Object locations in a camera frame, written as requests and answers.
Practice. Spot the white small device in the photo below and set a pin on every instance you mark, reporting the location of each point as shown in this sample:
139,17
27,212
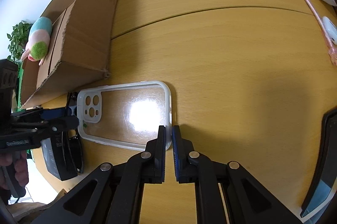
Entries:
330,29

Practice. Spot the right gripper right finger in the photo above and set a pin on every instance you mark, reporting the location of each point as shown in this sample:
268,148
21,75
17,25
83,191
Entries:
225,193

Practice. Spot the white clear phone case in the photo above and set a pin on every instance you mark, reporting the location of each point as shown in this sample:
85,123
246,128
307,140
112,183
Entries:
125,115

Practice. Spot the pastel caterpillar plush toy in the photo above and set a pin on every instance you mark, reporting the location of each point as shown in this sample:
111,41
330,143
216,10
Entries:
38,43

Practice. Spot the large cardboard box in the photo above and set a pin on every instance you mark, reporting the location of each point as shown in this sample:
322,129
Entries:
78,54

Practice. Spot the person's left hand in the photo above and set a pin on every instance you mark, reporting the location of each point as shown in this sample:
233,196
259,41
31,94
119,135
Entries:
21,170

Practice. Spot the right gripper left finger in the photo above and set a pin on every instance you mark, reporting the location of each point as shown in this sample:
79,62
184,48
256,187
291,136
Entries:
112,193

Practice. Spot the black tablet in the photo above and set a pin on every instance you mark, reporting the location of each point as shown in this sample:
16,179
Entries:
325,172

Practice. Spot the pink pen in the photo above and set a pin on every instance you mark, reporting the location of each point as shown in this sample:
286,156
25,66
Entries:
330,45

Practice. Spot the green board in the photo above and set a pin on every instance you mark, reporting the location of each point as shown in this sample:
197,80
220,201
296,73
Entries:
19,85

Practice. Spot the green potted plant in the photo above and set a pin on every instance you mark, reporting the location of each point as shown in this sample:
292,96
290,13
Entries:
18,40

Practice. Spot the black charger box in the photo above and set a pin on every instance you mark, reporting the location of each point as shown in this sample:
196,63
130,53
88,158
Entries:
57,156

